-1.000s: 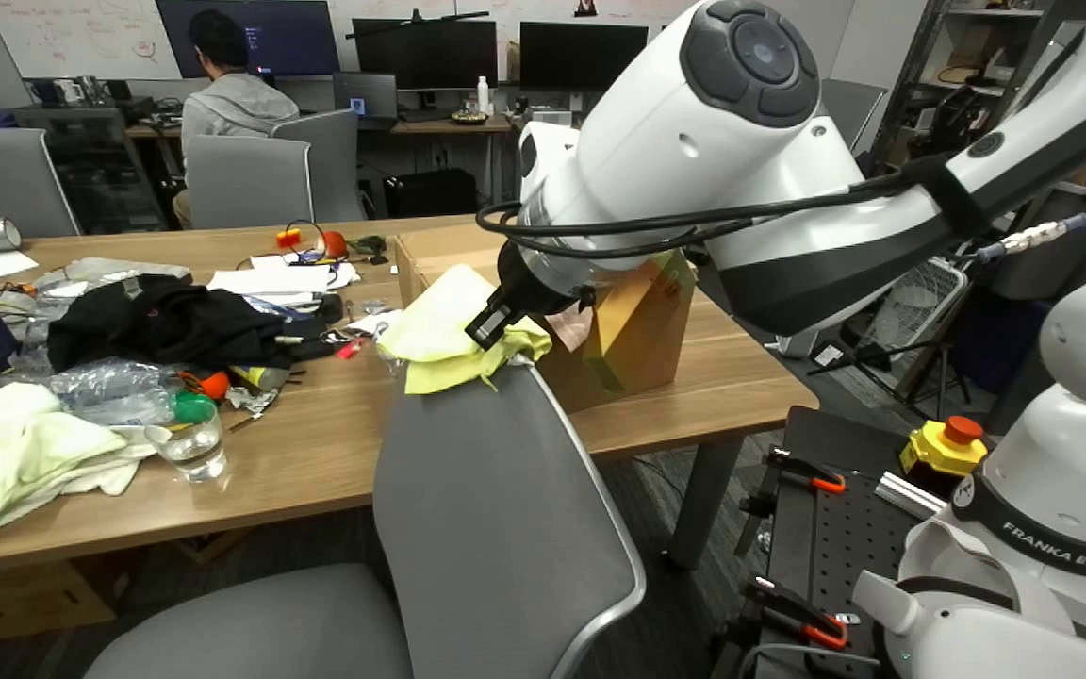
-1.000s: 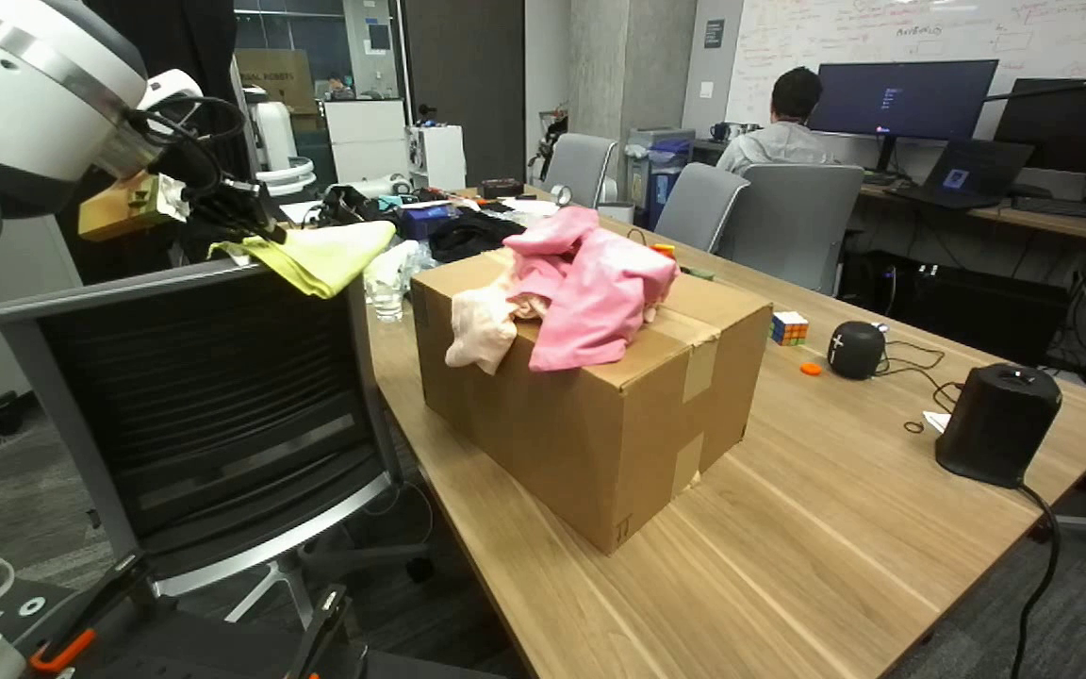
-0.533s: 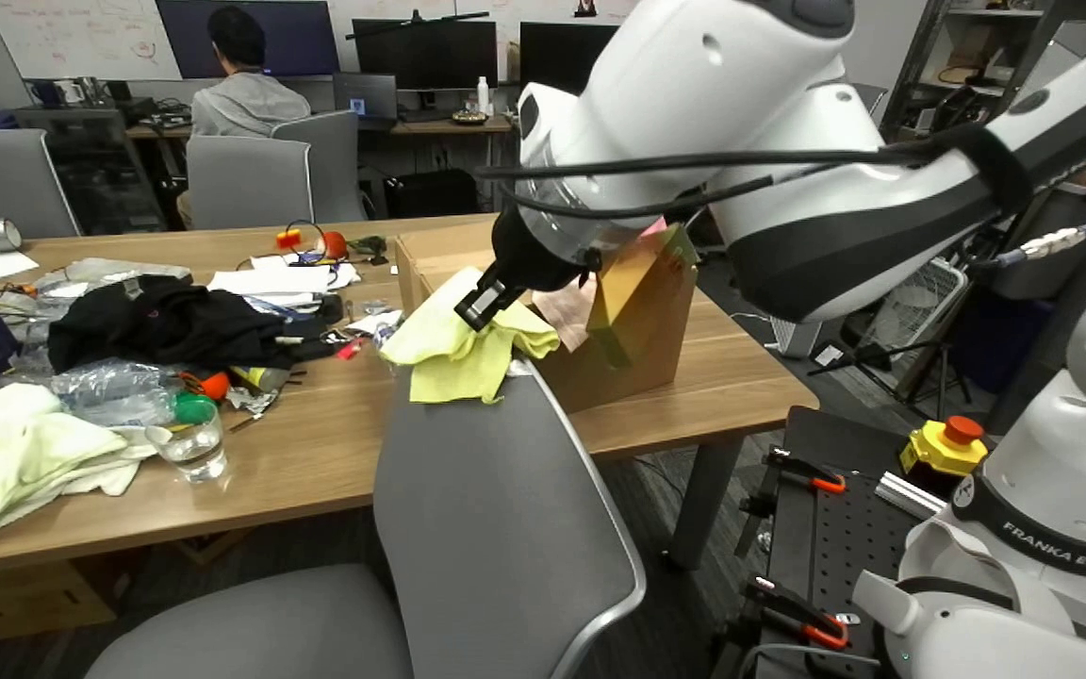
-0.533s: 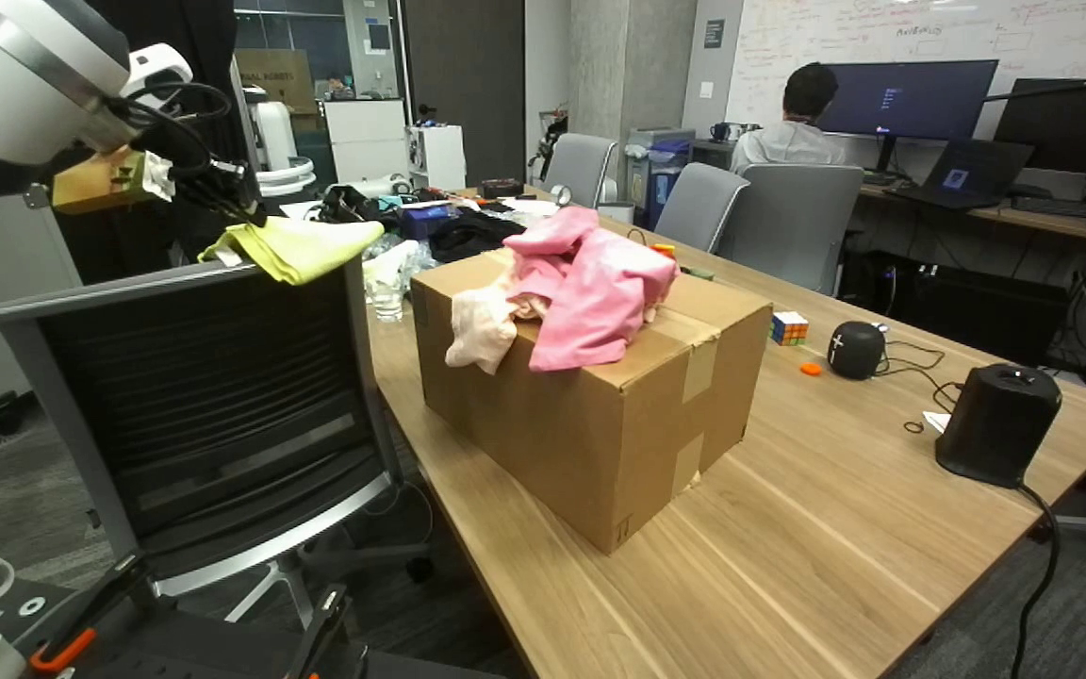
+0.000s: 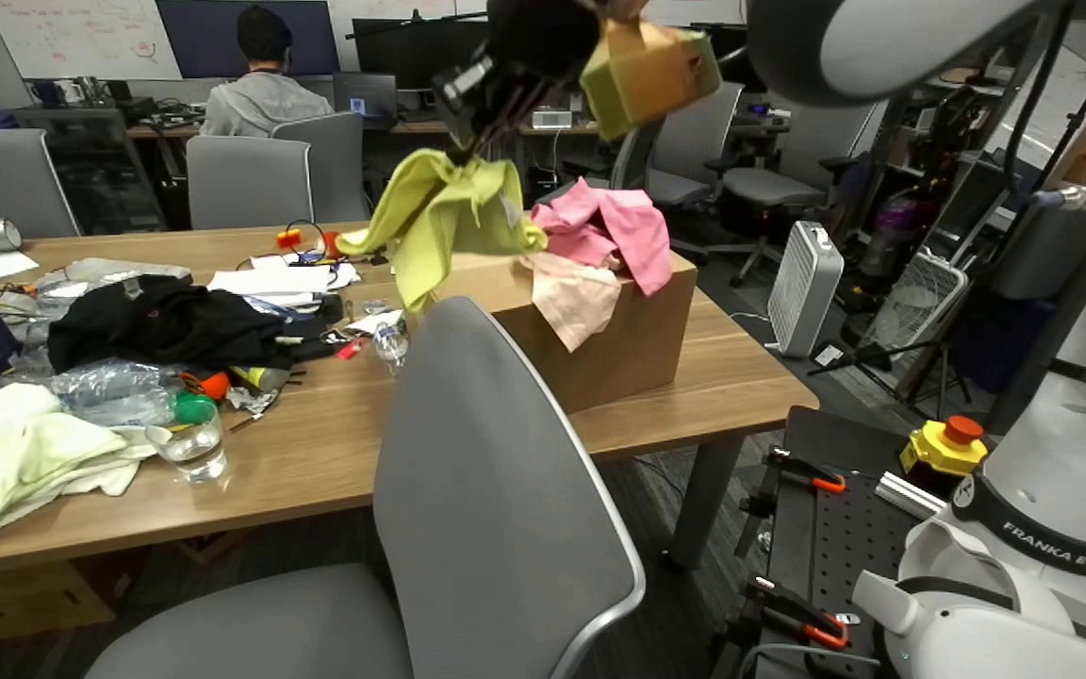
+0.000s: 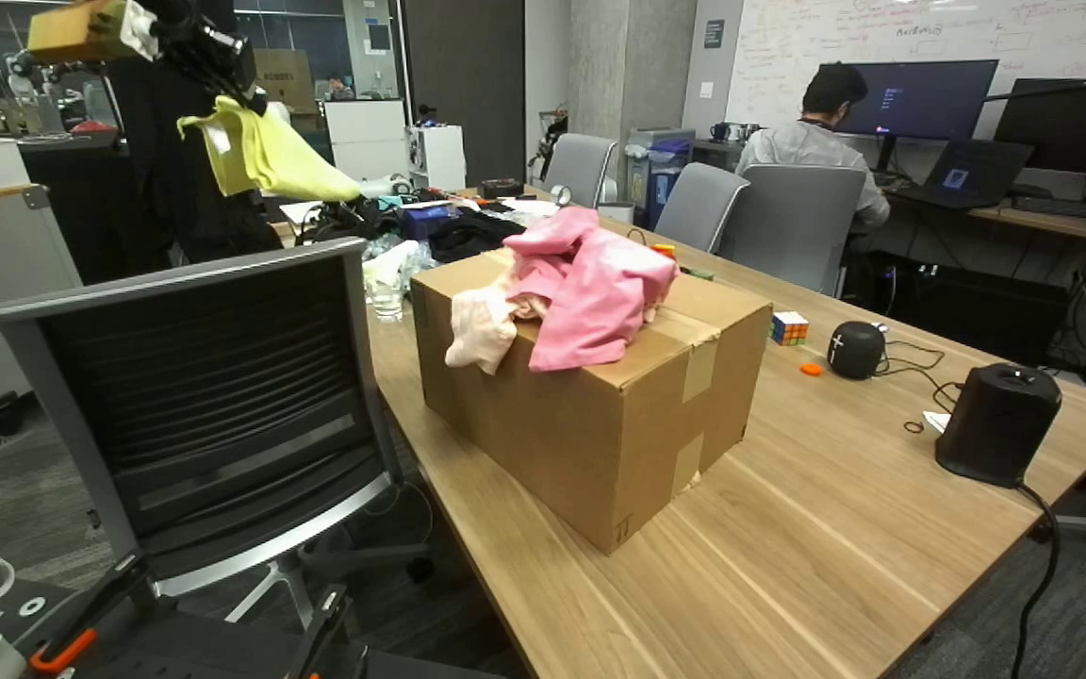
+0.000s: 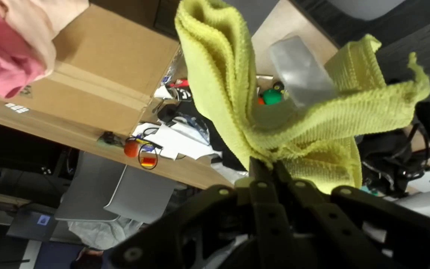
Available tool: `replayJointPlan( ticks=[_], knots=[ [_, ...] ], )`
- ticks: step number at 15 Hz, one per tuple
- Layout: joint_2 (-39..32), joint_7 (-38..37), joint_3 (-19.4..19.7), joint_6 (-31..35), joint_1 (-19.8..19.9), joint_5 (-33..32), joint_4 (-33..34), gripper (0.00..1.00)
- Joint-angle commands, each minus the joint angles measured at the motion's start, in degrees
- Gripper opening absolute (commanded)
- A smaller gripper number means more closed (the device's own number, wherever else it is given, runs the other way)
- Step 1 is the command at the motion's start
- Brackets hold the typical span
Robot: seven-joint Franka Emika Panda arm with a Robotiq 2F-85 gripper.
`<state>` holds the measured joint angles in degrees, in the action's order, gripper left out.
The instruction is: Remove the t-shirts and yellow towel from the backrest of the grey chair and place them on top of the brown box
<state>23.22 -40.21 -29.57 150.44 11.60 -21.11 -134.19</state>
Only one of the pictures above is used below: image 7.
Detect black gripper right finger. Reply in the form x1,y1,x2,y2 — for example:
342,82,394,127
273,161,430,269

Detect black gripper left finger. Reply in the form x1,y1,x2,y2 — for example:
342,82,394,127
109,158,296,269

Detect yellow towel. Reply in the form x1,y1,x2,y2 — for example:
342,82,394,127
175,0,430,196

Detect peach t-shirt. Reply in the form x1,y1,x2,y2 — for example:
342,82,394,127
0,0,90,76

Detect grey chair backrest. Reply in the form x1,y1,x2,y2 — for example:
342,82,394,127
55,151,187,226

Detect cardboard box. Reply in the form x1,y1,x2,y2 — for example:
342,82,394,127
0,4,182,151

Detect white paper stack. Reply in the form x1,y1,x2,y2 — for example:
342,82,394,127
131,121,223,161

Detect clear bottle green cap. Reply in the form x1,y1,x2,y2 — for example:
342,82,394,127
260,31,342,109

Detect orange handled scissors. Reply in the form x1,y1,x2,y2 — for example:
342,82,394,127
123,137,161,172

